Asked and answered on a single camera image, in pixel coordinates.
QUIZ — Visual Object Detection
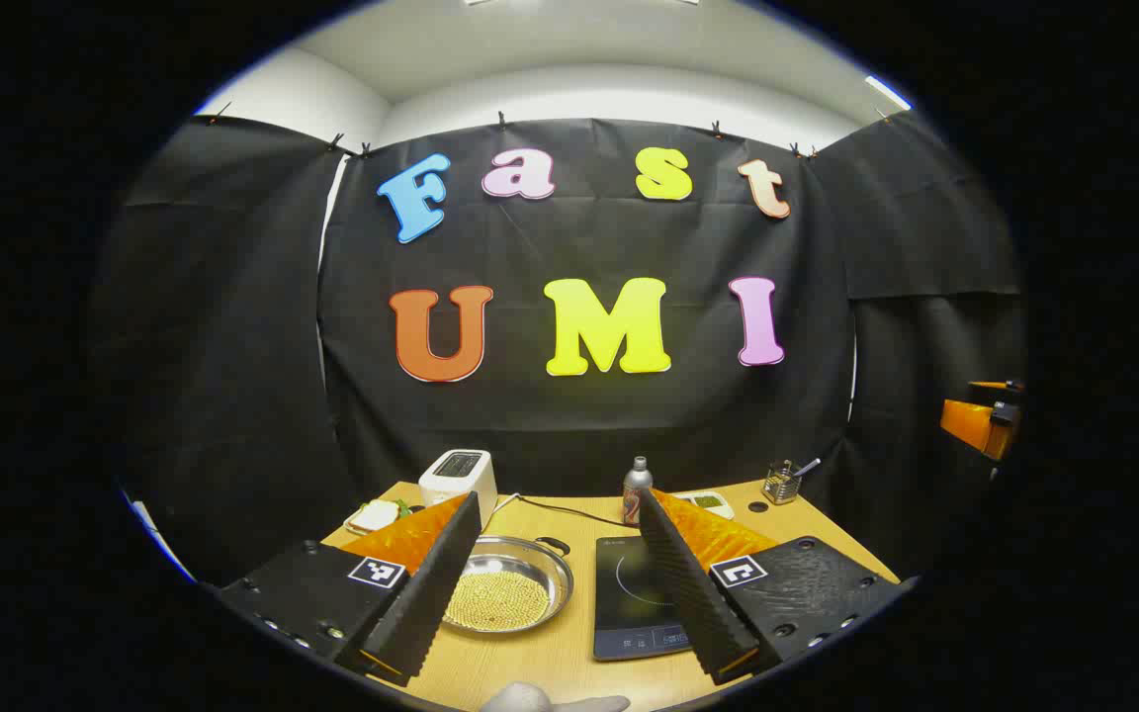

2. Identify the black induction cooktop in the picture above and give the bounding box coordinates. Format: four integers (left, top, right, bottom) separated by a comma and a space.
593, 535, 704, 662

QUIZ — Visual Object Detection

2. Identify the black power cable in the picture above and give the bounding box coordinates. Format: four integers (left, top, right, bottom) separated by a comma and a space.
515, 494, 630, 528

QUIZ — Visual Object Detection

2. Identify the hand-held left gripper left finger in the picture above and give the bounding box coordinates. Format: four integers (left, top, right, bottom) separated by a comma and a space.
217, 491, 483, 688

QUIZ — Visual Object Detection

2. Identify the stainless steel pot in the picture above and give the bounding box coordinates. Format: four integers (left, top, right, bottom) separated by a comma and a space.
443, 535, 575, 635

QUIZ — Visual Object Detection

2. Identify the white divided seasoning dish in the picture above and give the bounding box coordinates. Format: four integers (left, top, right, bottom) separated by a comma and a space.
673, 490, 736, 521

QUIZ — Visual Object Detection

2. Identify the white toaster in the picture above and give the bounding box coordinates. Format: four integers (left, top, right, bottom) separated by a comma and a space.
418, 449, 498, 530

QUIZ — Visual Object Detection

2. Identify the wire utensil holder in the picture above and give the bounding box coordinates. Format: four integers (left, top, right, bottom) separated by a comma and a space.
763, 460, 801, 506

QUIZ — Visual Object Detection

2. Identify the pile of soybeans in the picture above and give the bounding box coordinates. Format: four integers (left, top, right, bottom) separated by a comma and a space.
446, 571, 551, 632

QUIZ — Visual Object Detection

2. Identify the silver bottle with colourful label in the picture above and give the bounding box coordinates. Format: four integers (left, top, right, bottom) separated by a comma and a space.
622, 456, 654, 527

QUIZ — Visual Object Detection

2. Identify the black backdrop cloth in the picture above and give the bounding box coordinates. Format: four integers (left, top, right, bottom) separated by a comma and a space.
85, 111, 1030, 594

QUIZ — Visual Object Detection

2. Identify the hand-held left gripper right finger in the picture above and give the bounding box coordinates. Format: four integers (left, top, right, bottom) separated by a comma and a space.
636, 487, 917, 686

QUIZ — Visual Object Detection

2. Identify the sandwich with lettuce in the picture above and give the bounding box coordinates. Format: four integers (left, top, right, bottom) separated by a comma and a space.
352, 499, 414, 531

